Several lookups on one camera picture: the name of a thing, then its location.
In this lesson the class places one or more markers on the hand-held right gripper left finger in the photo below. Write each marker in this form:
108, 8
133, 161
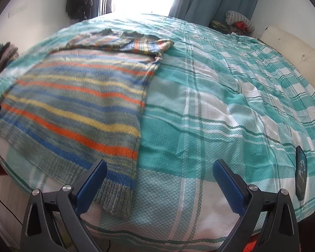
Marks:
93, 182

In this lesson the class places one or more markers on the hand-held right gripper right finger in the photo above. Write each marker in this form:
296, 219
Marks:
227, 182

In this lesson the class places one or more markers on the striped knit sweater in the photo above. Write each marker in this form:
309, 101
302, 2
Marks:
81, 105

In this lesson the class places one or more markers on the stack of folded clothes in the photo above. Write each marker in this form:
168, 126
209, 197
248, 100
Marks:
9, 51

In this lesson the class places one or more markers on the orange fleece cloth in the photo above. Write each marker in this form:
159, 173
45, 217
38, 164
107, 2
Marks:
252, 245

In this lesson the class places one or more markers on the teal plaid bed sheet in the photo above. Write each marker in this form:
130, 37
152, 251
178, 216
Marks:
212, 110

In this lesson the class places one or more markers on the black smartphone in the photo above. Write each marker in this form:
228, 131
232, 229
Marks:
302, 173

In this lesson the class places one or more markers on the cream pillow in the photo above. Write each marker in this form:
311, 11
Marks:
291, 47

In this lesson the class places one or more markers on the red cloth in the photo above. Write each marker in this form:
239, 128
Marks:
240, 26

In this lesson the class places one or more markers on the dark cloth behind door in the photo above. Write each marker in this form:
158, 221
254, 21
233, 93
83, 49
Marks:
109, 2

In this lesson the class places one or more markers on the dark green bag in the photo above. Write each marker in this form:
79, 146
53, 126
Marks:
219, 25

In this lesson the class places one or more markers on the grey crochet blanket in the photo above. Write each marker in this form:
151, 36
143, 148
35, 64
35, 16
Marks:
239, 17

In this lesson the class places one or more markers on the wide blue curtain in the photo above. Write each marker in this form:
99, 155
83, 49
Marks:
212, 0

